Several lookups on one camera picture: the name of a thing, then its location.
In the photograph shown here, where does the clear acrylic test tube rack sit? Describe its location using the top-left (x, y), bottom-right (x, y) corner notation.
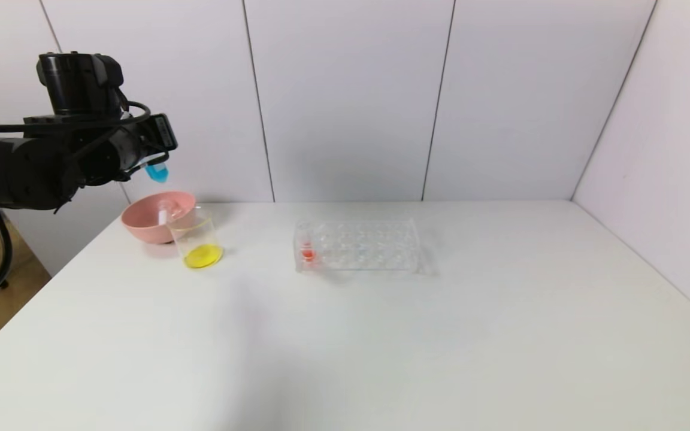
top-left (293, 217), bottom-right (422, 275)

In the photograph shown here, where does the test tube with red pigment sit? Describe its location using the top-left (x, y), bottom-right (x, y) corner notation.
top-left (298, 220), bottom-right (318, 264)

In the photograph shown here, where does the thin black camera cable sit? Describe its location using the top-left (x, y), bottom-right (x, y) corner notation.
top-left (119, 101), bottom-right (153, 125)

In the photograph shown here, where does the pink bowl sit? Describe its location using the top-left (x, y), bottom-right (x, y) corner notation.
top-left (121, 190), bottom-right (198, 245)

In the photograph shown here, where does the clear glass beaker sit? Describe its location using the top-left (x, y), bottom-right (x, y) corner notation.
top-left (168, 206), bottom-right (226, 270)

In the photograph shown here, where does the test tube with blue pigment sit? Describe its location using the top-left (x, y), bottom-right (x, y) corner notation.
top-left (141, 157), bottom-right (170, 183)

